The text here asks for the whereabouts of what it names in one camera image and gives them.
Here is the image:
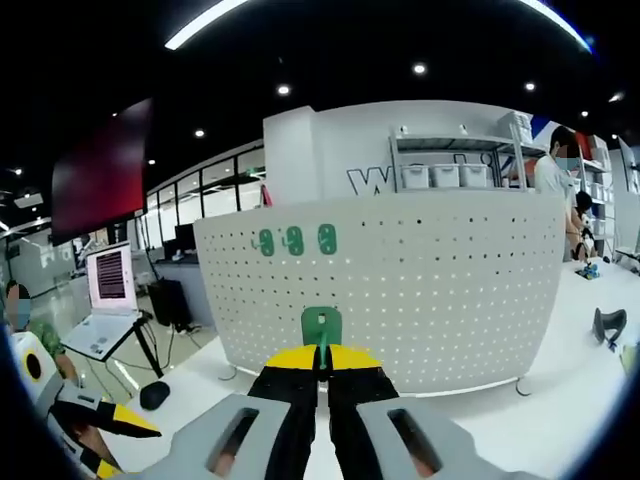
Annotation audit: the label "black curved handheld device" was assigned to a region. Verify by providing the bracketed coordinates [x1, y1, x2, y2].
[593, 307, 629, 346]

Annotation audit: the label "black computer mouse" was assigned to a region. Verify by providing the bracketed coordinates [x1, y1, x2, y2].
[139, 382, 171, 410]

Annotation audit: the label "white perforated mounting plate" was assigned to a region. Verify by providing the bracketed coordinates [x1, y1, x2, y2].
[193, 191, 566, 397]

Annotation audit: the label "metal storage shelf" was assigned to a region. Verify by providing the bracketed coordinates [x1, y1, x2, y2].
[388, 124, 616, 194]

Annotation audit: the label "white storage bin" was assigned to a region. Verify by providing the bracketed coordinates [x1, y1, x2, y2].
[432, 164, 461, 189]
[401, 164, 431, 189]
[460, 163, 489, 188]

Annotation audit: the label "green hook assembly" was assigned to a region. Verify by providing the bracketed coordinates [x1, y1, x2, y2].
[317, 223, 339, 255]
[300, 306, 344, 371]
[251, 228, 276, 258]
[281, 227, 305, 256]

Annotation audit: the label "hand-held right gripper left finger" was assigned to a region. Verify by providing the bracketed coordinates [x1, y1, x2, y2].
[123, 344, 320, 480]

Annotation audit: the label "dark red wall screen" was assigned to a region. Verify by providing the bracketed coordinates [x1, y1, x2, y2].
[49, 97, 154, 247]

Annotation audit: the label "white stacked containers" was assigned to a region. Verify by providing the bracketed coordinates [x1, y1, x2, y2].
[499, 112, 534, 144]

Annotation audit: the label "laptop stand table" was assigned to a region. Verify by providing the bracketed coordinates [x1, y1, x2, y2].
[130, 319, 165, 380]

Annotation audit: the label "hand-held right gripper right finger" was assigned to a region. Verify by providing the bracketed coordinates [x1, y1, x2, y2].
[327, 343, 547, 480]

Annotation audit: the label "white laptop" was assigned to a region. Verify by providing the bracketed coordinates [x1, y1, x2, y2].
[60, 241, 142, 362]

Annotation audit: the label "black desktop monitor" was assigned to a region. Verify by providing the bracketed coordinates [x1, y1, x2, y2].
[174, 224, 197, 251]

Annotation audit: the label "black computer tower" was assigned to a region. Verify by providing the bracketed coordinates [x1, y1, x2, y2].
[147, 279, 194, 326]

